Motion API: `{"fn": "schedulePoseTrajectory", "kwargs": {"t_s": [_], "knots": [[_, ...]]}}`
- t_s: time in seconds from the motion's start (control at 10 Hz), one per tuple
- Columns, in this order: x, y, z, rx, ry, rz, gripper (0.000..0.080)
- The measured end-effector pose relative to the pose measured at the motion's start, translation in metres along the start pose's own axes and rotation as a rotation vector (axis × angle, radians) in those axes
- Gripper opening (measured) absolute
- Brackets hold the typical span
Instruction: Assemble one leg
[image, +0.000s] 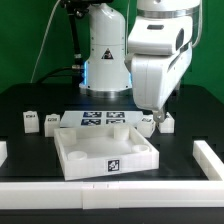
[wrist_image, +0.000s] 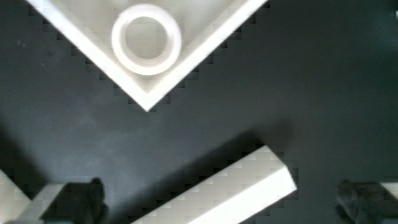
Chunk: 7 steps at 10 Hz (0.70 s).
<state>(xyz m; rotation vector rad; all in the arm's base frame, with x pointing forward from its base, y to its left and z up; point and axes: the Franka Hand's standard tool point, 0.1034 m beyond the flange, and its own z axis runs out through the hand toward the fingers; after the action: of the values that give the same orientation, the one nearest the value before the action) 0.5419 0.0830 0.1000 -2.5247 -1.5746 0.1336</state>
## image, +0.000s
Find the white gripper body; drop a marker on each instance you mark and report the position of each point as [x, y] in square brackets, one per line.
[155, 77]

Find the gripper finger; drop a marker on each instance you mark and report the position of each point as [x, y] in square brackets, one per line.
[159, 116]

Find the white square tabletop tray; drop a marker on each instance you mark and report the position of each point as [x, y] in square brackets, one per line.
[94, 151]

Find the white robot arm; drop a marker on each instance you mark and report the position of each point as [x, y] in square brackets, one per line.
[107, 72]

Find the white left fence stub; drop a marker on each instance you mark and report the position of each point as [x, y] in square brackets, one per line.
[3, 152]

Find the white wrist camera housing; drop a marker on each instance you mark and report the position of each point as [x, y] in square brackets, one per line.
[159, 36]

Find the white front fence wall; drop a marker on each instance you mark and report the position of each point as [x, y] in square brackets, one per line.
[106, 195]

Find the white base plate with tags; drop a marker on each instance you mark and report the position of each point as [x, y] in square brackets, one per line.
[92, 118]

